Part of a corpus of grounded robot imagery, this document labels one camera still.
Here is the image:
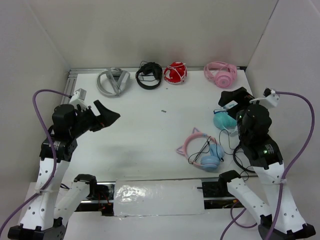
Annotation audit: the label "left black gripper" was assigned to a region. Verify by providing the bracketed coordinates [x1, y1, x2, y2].
[70, 99, 120, 138]

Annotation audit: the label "black wired headphones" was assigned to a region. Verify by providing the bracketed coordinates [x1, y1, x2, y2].
[218, 128, 257, 182]

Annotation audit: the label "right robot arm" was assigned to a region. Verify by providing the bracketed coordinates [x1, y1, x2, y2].
[218, 87, 316, 240]

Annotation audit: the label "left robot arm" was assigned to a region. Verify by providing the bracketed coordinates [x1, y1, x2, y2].
[7, 100, 120, 240]

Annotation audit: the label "teal headphones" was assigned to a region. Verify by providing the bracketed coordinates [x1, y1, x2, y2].
[213, 109, 238, 136]

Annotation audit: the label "grey white headphones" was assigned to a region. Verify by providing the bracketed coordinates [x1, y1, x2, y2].
[96, 67, 131, 98]

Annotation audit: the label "red white headphones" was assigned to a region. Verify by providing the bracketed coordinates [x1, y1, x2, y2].
[163, 61, 188, 85]

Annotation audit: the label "pink blue cat-ear headphones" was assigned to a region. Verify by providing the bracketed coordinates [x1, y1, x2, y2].
[175, 127, 225, 173]

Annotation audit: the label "black wrapped headphones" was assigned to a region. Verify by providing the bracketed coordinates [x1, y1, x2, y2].
[135, 60, 163, 90]

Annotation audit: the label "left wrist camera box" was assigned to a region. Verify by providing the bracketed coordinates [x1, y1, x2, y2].
[69, 88, 88, 109]

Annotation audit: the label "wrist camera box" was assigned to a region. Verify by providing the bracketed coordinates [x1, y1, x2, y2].
[249, 88, 280, 109]
[69, 88, 88, 109]

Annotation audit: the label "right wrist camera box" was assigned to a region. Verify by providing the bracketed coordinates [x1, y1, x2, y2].
[249, 88, 280, 109]

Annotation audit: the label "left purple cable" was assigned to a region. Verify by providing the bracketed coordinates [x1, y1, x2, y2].
[0, 89, 72, 227]

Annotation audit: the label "purple cable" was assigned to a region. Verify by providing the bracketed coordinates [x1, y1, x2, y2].
[220, 91, 315, 240]
[0, 89, 72, 227]

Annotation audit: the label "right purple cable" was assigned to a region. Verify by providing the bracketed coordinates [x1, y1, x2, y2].
[220, 91, 315, 240]

